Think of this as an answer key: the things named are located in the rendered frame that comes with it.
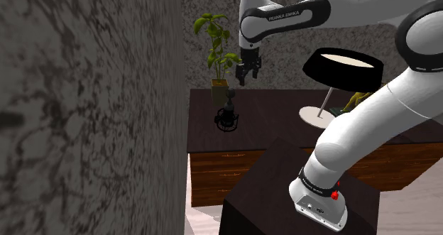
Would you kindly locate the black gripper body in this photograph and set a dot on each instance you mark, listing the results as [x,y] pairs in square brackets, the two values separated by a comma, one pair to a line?
[250,58]

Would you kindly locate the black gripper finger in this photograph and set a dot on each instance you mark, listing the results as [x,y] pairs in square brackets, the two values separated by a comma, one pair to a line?
[240,75]
[255,71]

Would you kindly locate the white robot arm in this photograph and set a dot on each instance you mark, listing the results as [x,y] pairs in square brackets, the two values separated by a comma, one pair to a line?
[367,123]

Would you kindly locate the green potted plant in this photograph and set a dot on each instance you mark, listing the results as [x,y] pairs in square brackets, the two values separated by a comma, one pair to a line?
[218,54]

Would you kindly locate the black shade table lamp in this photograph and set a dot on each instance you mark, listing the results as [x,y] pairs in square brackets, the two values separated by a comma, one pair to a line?
[342,71]

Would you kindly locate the yellow figurine on green base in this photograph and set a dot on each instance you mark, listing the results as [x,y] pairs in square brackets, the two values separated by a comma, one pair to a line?
[353,101]

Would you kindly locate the dark robot stand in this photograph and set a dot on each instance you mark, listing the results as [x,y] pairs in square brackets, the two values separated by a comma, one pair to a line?
[263,196]

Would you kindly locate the black microphone with shock mount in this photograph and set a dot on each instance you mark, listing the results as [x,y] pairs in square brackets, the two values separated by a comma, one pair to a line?
[227,115]

